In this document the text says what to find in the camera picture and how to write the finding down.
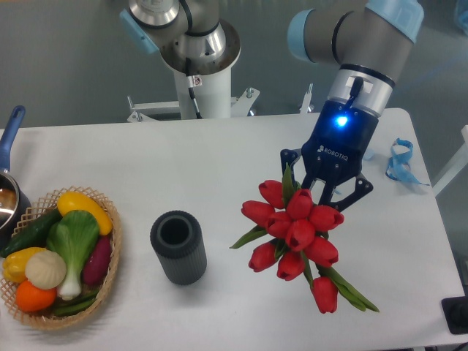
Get yellow toy bell pepper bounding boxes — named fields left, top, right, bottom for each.
left=2, top=247, right=46, bottom=284

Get grey robot arm with blue caps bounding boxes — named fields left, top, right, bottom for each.
left=120, top=1, right=424, bottom=211

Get green toy pea pods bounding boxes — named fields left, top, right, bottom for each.
left=52, top=290, right=98, bottom=317

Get blue handled saucepan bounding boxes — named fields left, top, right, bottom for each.
left=1, top=105, right=31, bottom=248

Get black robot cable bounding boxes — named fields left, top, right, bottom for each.
left=184, top=57, right=203, bottom=120

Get purple toy sweet potato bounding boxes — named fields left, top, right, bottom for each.
left=82, top=236, right=112, bottom=285

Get green toy bok choy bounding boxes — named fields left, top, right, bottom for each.
left=46, top=210, right=99, bottom=301

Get green toy cucumber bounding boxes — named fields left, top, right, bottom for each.
left=1, top=208, right=62, bottom=258

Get black device at edge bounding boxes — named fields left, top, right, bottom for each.
left=441, top=296, right=467, bottom=335

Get orange toy fruit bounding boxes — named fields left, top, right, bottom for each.
left=15, top=280, right=57, bottom=312

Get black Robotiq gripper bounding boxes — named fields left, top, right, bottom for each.
left=280, top=100, right=378, bottom=213

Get white frame at right edge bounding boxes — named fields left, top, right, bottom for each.
left=432, top=125, right=467, bottom=197

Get cream toy garlic bulb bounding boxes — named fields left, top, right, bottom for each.
left=25, top=250, right=67, bottom=290

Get red tulip bouquet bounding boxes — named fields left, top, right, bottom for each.
left=231, top=167, right=378, bottom=314

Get blue ribbon strip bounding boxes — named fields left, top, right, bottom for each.
left=385, top=138, right=429, bottom=186

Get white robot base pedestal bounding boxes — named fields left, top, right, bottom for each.
left=127, top=69, right=260, bottom=123

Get dark grey ribbed vase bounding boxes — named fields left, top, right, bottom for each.
left=150, top=210, right=207, bottom=285

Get woven wicker basket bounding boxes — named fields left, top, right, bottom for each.
left=1, top=186, right=122, bottom=331

